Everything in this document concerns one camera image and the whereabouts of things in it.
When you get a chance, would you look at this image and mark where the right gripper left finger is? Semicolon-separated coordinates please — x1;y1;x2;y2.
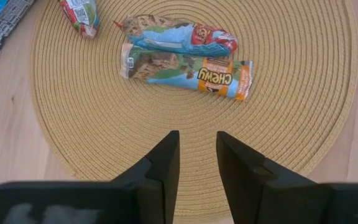
110;130;181;224

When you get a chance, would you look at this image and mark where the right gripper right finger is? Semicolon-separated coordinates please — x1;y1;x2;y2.
215;131;333;224

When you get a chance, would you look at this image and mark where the orange Chewy granola bar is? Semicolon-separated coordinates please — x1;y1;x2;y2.
119;42;254;102

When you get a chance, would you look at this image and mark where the red Chewy granola bar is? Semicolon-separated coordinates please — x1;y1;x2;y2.
113;14;239;58

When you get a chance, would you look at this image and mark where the red green granola bar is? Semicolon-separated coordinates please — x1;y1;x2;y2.
58;0;101;39

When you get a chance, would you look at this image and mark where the bright blue granola bar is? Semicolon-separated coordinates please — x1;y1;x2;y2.
0;0;36;53

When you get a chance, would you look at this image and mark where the round woven tan placemat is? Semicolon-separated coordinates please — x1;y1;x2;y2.
29;0;358;224

